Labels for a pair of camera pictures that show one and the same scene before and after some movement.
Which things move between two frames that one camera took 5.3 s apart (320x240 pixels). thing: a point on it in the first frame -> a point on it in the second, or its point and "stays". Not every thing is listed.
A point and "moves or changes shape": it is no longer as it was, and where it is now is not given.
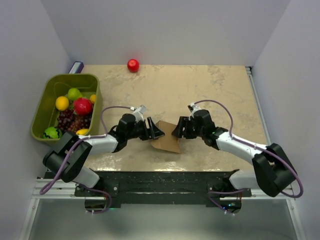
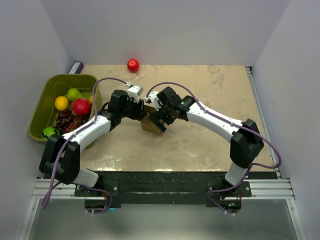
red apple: x=133 y=65 stays
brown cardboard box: x=168 y=142 moves or changes shape
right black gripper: x=183 y=122 -> x=156 y=117
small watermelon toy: x=52 y=132 stays
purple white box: x=77 y=67 stays
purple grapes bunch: x=68 y=121 stays
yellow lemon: x=62 y=103 stays
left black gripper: x=155 y=132 -> x=139 y=115
